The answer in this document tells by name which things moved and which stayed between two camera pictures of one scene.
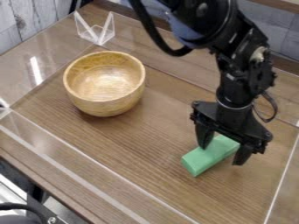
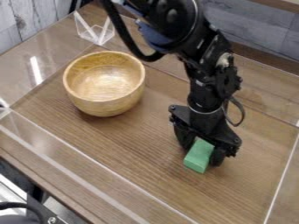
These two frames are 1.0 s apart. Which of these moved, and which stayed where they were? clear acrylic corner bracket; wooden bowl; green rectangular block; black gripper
Moved: green rectangular block; black gripper
Stayed: wooden bowl; clear acrylic corner bracket
